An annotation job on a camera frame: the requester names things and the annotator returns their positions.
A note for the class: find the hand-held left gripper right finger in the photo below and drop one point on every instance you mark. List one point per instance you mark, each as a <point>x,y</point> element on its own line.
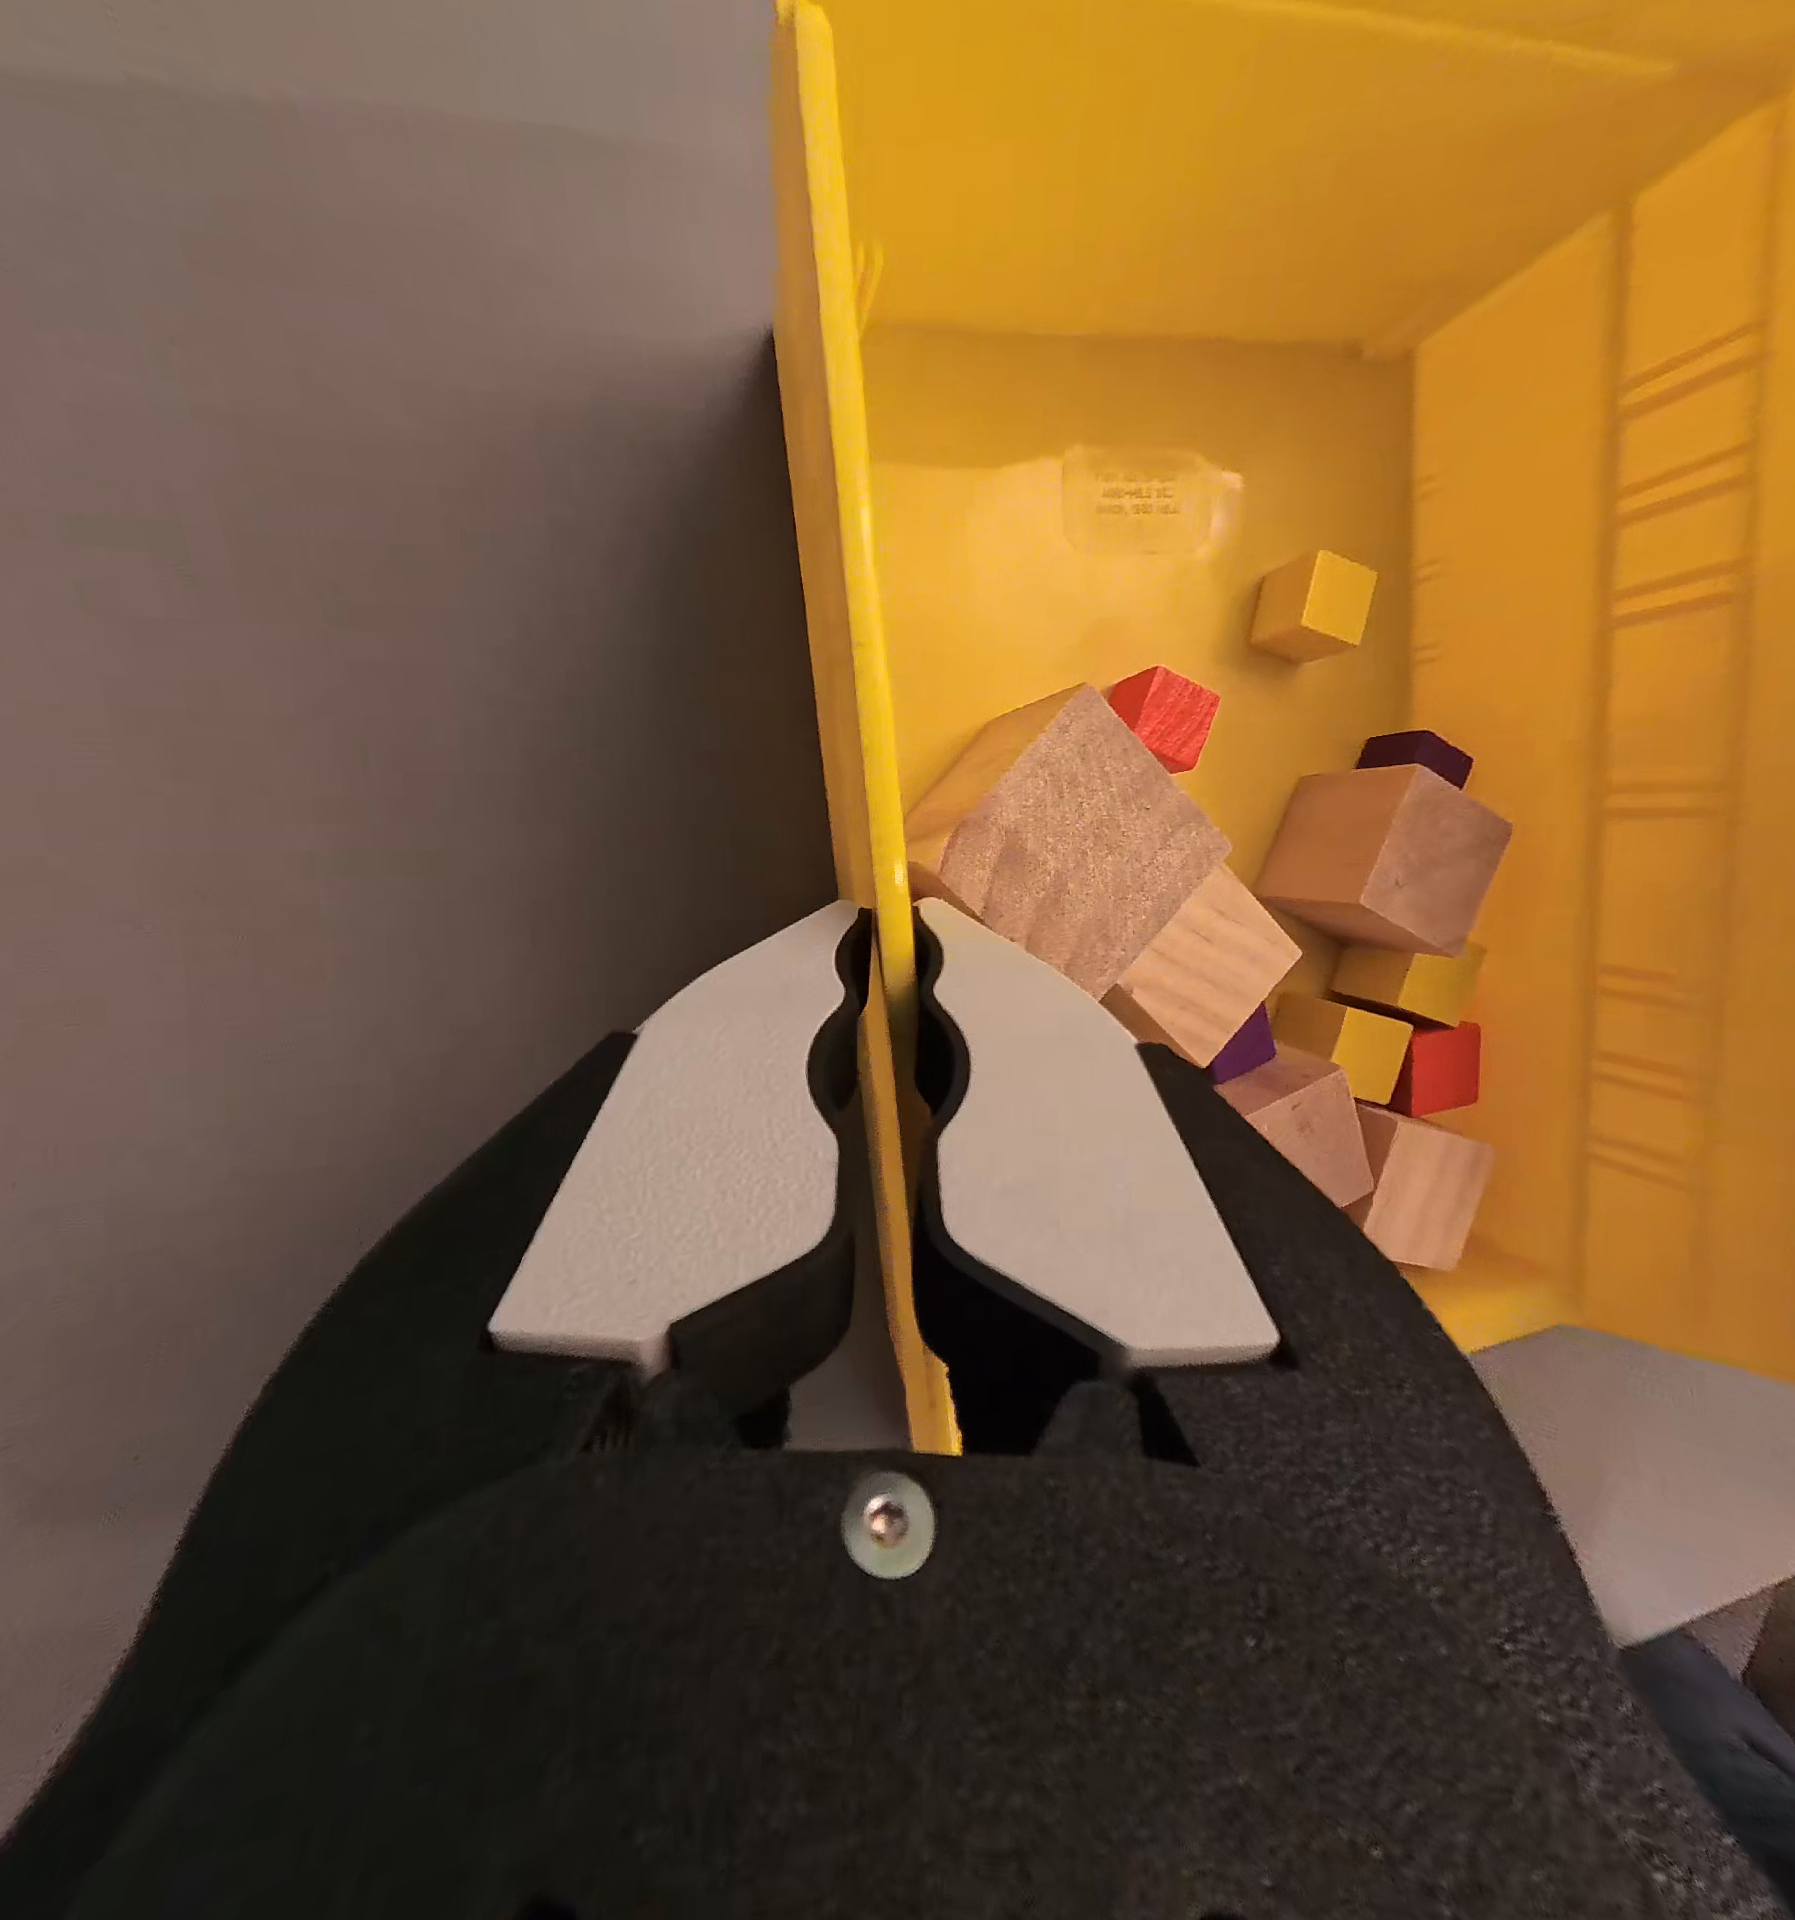
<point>1091,1199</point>

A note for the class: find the dark blue clothing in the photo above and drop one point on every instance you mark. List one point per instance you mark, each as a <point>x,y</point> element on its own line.
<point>1752,1801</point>

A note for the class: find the pile of wooden cubes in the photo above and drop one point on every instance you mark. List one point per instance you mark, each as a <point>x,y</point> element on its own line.
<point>1077,841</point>

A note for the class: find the yellow plastic box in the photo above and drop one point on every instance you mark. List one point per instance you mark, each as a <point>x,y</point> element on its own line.
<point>1211,226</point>

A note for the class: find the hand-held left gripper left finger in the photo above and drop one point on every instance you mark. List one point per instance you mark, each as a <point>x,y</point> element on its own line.
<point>688,1186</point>

